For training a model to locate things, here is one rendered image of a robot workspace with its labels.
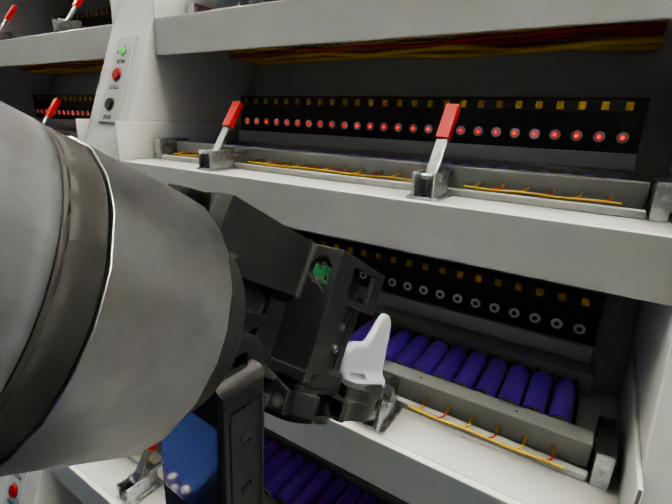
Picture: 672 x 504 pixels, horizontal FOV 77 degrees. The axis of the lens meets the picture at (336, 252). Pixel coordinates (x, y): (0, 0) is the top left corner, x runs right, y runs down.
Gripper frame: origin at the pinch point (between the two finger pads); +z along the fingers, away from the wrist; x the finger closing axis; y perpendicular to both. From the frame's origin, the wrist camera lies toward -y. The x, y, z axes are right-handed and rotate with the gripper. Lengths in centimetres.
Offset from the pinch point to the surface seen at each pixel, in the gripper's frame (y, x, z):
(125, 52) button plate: 30, 47, -1
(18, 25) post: 47, 113, 6
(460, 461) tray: -3.2, -7.5, 5.8
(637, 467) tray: 1.2, -17.7, 3.5
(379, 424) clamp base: -3.0, -1.0, 4.7
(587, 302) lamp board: 13.0, -13.4, 16.8
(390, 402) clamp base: -1.1, -1.1, 5.6
